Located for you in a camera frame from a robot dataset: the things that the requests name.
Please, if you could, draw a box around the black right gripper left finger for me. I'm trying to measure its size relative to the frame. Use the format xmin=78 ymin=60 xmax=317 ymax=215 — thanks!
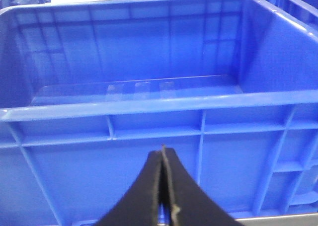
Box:
xmin=98 ymin=151 xmax=162 ymax=226

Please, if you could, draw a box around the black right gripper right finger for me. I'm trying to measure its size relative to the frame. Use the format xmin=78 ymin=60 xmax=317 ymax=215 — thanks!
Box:
xmin=161 ymin=145 xmax=242 ymax=226

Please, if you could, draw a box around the right blue plastic crate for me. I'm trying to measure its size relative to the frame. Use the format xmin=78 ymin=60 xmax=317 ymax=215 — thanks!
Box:
xmin=0 ymin=0 xmax=318 ymax=226

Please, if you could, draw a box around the steel front shelf rail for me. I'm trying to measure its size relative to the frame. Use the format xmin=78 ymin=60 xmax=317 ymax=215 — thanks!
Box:
xmin=236 ymin=213 xmax=318 ymax=226

